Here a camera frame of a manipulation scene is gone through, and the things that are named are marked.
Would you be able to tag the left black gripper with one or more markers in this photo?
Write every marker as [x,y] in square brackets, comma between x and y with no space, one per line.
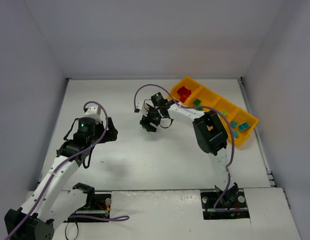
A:
[110,130]

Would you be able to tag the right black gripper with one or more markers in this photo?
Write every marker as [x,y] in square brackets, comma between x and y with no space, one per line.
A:
[148,124]

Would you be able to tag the red arch lego block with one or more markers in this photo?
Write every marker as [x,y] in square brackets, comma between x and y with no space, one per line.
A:
[182,99]

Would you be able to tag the red square lego block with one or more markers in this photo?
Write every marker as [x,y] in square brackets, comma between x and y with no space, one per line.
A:
[184,92]

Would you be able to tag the teal blue lego brick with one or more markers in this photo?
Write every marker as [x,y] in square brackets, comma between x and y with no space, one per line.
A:
[234,124]

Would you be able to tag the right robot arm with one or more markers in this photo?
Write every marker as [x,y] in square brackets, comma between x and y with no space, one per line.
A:
[210,133]

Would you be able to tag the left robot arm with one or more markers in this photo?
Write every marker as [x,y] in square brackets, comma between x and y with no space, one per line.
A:
[45,210]

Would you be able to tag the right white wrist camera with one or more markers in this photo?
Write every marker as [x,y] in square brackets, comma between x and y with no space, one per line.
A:
[139,107]

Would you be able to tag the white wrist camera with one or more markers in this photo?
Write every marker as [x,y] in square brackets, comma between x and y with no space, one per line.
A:
[139,107]
[95,113]

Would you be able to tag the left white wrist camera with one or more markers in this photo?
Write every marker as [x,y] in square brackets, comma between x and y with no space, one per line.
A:
[95,113]

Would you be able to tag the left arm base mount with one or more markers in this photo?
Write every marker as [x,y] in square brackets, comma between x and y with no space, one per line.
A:
[100,208]

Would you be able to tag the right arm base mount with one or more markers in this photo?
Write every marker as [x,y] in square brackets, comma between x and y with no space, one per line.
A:
[227,209]

